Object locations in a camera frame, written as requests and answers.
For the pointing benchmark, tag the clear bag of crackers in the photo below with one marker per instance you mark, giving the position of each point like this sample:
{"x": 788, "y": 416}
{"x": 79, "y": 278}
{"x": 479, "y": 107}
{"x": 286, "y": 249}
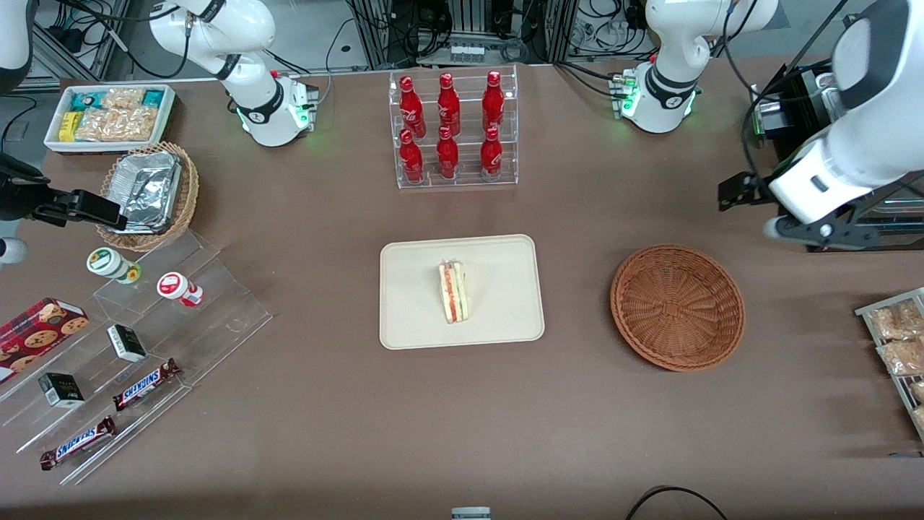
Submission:
{"x": 906, "y": 357}
{"x": 920, "y": 419}
{"x": 899, "y": 321}
{"x": 918, "y": 391}

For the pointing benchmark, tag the small bottle with red lid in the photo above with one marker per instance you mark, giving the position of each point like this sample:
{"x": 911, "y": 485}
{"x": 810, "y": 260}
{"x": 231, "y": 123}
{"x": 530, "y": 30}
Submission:
{"x": 177, "y": 287}

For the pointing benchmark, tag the clear acrylic stepped display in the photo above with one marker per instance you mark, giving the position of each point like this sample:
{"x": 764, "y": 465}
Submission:
{"x": 216, "y": 318}

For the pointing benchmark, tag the teal snack packet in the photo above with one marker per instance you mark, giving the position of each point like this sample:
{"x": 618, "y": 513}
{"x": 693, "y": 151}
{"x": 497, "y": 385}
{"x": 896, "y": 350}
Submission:
{"x": 152, "y": 97}
{"x": 85, "y": 101}

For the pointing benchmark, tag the red cola bottle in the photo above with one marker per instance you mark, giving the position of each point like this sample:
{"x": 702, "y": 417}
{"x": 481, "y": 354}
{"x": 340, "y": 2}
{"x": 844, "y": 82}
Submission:
{"x": 491, "y": 155}
{"x": 411, "y": 108}
{"x": 493, "y": 101}
{"x": 411, "y": 160}
{"x": 448, "y": 105}
{"x": 447, "y": 155}

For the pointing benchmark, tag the Snickers chocolate bar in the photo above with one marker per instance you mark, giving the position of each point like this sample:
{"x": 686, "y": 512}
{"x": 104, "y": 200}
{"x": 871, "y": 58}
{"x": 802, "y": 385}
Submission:
{"x": 78, "y": 442}
{"x": 144, "y": 385}

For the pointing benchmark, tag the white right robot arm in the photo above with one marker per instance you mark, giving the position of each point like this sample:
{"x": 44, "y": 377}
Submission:
{"x": 245, "y": 79}

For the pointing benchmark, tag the small bottle with green lid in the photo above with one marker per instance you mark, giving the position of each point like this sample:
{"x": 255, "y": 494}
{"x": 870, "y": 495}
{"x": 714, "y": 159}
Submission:
{"x": 108, "y": 263}

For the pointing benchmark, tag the brown round wicker basket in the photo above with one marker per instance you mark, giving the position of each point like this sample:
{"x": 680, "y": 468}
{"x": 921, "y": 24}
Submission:
{"x": 678, "y": 307}

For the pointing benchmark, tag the silver metal control box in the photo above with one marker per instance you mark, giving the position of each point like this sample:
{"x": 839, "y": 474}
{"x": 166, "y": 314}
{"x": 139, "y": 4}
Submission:
{"x": 769, "y": 119}

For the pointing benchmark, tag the black glass food warmer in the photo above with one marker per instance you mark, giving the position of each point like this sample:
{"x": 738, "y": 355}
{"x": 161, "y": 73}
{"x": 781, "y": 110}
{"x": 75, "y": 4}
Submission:
{"x": 895, "y": 220}

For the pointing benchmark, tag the aluminium equipment frame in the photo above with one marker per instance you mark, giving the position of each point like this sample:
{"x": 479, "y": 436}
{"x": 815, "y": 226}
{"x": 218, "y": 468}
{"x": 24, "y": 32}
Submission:
{"x": 462, "y": 18}

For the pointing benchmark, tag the clear acrylic bottle rack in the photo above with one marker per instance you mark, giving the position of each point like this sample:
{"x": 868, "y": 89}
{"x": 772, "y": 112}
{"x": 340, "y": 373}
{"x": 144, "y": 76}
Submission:
{"x": 469, "y": 177}

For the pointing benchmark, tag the light tan wicker basket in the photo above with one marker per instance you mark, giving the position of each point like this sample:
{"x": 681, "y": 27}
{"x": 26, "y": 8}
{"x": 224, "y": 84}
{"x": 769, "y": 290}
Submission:
{"x": 189, "y": 195}

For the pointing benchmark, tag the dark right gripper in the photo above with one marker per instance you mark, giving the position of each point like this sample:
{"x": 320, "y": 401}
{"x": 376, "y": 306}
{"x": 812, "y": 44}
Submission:
{"x": 22, "y": 196}

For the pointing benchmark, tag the cream plastic tray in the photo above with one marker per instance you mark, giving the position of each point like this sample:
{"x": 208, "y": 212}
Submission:
{"x": 498, "y": 303}

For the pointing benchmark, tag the small black carton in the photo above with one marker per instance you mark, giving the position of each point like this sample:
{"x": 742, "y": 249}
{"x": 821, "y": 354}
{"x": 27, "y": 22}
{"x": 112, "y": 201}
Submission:
{"x": 61, "y": 390}
{"x": 127, "y": 343}

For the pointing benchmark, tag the red tartan cookie box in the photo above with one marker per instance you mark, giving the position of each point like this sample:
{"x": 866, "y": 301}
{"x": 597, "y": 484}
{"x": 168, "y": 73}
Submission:
{"x": 36, "y": 332}

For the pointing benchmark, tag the white plastic snack bin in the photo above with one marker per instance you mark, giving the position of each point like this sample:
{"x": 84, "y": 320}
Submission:
{"x": 54, "y": 141}

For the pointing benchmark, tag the triangle sandwich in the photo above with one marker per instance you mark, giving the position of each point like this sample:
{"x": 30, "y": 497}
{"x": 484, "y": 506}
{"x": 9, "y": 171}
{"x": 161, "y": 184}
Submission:
{"x": 452, "y": 292}

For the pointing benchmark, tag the small grey device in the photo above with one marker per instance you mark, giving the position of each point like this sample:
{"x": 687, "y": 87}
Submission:
{"x": 471, "y": 513}

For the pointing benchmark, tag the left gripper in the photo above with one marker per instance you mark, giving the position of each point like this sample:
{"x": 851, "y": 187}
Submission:
{"x": 753, "y": 187}

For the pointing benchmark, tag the yellow snack packet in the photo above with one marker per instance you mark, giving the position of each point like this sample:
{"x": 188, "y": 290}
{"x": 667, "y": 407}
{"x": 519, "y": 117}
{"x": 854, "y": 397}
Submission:
{"x": 68, "y": 126}

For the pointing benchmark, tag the clear bag of puffed snacks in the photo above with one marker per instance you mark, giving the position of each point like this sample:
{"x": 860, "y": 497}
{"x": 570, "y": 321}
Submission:
{"x": 115, "y": 124}
{"x": 123, "y": 97}

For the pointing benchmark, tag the aluminium foil tray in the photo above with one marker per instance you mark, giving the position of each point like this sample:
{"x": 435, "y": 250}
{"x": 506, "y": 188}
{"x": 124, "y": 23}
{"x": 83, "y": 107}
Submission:
{"x": 144, "y": 189}

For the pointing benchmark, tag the white power strip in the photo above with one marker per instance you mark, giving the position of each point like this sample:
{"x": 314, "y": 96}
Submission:
{"x": 467, "y": 54}

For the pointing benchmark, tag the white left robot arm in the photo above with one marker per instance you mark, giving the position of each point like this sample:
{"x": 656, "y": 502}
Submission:
{"x": 881, "y": 108}

